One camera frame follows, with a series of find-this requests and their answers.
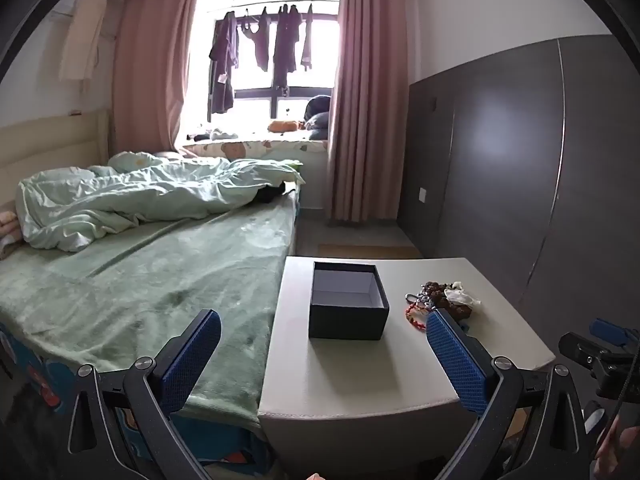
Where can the person's right hand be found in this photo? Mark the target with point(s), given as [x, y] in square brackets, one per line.
[625, 447]

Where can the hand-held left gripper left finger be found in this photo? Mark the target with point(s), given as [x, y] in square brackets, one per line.
[192, 355]

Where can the orange plush item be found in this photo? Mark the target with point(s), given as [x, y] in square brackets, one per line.
[285, 126]

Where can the light green duvet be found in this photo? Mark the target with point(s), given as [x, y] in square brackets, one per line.
[125, 195]

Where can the white side table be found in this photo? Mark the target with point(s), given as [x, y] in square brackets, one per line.
[350, 375]

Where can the beige bed headboard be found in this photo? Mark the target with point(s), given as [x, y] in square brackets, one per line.
[45, 140]

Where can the clothes rod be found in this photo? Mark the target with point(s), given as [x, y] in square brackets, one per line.
[280, 4]

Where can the white butterfly brooch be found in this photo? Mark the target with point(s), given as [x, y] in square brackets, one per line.
[461, 296]

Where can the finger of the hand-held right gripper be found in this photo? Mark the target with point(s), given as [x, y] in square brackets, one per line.
[607, 330]
[575, 347]

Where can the small green object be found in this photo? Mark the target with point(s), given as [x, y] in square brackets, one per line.
[296, 164]

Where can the pink plush toy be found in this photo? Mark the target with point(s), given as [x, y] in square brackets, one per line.
[9, 225]

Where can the black jewelry box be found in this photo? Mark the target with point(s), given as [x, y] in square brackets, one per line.
[345, 322]

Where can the purple hanging shirt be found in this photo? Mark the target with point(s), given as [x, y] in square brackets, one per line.
[222, 60]

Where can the wall socket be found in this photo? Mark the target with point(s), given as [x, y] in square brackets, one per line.
[421, 195]

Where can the black item on bed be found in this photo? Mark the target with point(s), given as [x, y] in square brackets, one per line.
[270, 195]

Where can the printed window seat cushion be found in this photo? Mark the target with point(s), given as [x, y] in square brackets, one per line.
[260, 147]

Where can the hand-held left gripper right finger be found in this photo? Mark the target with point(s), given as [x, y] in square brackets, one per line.
[457, 360]

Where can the narrow dark hanging garment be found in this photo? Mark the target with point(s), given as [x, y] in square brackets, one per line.
[307, 40]

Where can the pink curtain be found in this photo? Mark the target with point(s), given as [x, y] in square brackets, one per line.
[365, 85]
[150, 60]

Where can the grey wardrobe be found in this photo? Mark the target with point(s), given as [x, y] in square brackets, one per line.
[525, 170]

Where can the beige cloth cover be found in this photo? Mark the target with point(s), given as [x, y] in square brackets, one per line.
[82, 40]

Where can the dark pillows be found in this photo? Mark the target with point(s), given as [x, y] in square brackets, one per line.
[319, 115]

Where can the green blanket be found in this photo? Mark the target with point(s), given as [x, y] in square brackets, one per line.
[150, 280]

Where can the bed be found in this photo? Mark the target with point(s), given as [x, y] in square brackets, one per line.
[45, 385]

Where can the dark hanging top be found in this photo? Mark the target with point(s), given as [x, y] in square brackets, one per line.
[260, 40]

